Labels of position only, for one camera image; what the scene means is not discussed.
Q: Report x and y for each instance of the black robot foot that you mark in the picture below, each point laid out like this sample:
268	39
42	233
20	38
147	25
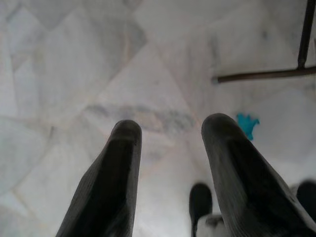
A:
200	205
307	197

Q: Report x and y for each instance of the dark metal furniture frame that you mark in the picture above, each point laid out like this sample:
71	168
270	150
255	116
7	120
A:
276	73

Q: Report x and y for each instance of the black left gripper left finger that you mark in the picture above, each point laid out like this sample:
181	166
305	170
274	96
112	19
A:
111	187

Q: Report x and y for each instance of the turquoise scrap on floor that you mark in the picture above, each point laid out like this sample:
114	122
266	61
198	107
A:
248	124

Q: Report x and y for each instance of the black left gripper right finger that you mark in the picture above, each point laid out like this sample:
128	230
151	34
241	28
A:
247	187

